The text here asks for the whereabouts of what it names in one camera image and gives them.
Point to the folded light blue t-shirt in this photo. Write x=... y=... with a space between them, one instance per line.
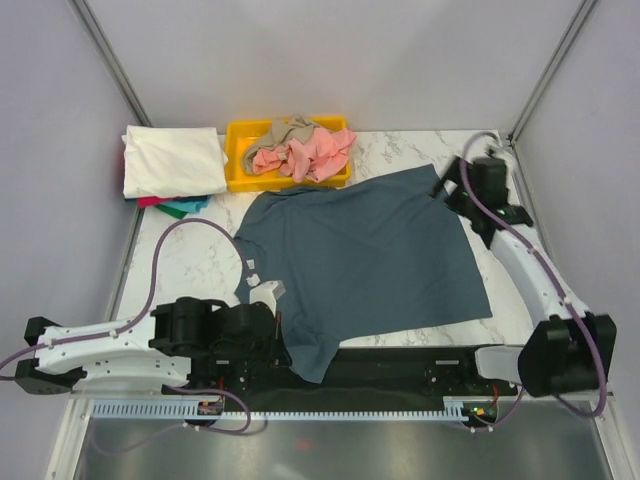
x=201 y=201

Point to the aluminium post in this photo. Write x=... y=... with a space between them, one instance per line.
x=563 y=48
x=95 y=32

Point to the left aluminium post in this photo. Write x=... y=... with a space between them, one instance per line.
x=95 y=32

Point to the folded white t-shirt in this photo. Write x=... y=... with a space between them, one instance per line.
x=173 y=162

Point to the yellow plastic bin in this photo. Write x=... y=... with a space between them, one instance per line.
x=242 y=134

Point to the folded red t-shirt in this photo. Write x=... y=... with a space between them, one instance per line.
x=145 y=202

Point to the beige t-shirt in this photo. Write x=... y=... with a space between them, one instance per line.
x=279 y=134

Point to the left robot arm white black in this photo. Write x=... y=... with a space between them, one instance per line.
x=189 y=344

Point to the pink t-shirt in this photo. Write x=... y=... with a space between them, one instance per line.
x=322 y=156

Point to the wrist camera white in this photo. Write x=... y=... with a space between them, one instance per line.
x=496 y=149
x=268 y=294

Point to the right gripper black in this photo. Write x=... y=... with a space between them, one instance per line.
x=451 y=176

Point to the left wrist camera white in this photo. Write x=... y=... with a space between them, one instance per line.
x=268 y=294

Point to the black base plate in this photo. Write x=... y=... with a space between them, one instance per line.
x=358 y=380

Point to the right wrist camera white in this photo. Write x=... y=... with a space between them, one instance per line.
x=496 y=149

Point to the right aluminium post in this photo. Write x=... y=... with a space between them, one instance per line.
x=563 y=48

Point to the white slotted cable duct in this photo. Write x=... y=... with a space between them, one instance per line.
x=139 y=409

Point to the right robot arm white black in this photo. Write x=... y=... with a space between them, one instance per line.
x=570 y=348

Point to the blue-grey t-shirt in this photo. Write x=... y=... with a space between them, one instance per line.
x=377 y=257

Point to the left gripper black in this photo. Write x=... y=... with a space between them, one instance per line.
x=274 y=355

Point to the folded green t-shirt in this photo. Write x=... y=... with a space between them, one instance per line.
x=178 y=211

